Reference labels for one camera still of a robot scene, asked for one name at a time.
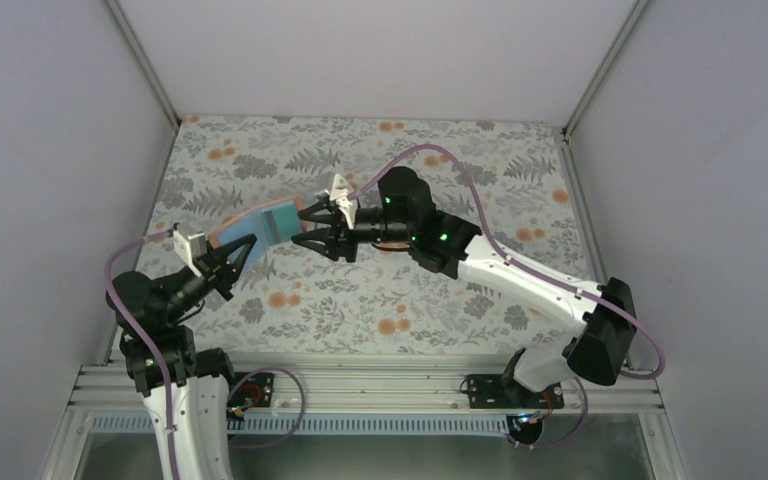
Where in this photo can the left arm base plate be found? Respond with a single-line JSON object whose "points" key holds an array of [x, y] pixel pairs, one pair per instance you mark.
{"points": [[255, 392]]}

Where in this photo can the aluminium rail frame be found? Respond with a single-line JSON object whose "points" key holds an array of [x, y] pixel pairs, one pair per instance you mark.
{"points": [[369, 383]]}

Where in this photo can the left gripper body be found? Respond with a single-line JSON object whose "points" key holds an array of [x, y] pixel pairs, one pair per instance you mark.
{"points": [[214, 274]]}

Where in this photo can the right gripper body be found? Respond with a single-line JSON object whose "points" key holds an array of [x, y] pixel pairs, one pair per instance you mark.
{"points": [[345, 240]]}

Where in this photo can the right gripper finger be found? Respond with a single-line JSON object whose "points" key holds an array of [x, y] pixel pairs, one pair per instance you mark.
{"points": [[324, 212], [321, 241]]}

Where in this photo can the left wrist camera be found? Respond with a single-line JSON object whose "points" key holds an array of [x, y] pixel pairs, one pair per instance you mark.
{"points": [[189, 244]]}

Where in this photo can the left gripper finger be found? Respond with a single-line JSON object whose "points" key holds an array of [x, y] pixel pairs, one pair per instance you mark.
{"points": [[216, 256], [236, 253]]}

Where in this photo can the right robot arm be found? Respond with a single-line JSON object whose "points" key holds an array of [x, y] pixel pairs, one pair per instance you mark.
{"points": [[595, 336]]}

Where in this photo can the floral table mat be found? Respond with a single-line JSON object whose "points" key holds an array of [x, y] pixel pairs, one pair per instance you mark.
{"points": [[294, 300]]}

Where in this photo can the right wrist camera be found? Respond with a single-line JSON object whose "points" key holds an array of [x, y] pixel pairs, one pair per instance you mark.
{"points": [[341, 194]]}

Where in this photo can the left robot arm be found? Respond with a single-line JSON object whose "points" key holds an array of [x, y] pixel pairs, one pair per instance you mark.
{"points": [[183, 390]]}

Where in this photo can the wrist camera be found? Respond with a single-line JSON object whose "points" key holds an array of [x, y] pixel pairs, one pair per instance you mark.
{"points": [[189, 244], [341, 194]]}

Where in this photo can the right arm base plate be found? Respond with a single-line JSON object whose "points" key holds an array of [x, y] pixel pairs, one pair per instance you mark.
{"points": [[490, 391]]}

